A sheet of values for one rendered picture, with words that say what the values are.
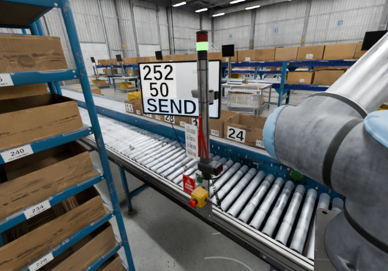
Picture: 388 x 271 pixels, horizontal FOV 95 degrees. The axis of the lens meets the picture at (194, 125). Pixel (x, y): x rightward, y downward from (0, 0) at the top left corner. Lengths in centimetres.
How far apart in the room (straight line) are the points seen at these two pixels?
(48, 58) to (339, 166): 78
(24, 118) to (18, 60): 16
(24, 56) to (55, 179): 40
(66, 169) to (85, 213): 21
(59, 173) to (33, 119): 21
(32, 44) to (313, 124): 75
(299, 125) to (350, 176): 13
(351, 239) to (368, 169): 14
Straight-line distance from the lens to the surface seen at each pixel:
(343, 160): 39
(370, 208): 40
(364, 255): 45
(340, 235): 47
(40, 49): 72
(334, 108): 48
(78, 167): 82
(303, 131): 43
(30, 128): 74
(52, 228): 90
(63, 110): 74
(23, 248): 92
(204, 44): 80
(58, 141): 73
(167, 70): 103
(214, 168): 84
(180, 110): 102
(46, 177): 80
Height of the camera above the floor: 156
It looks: 21 degrees down
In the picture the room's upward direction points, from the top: 3 degrees counter-clockwise
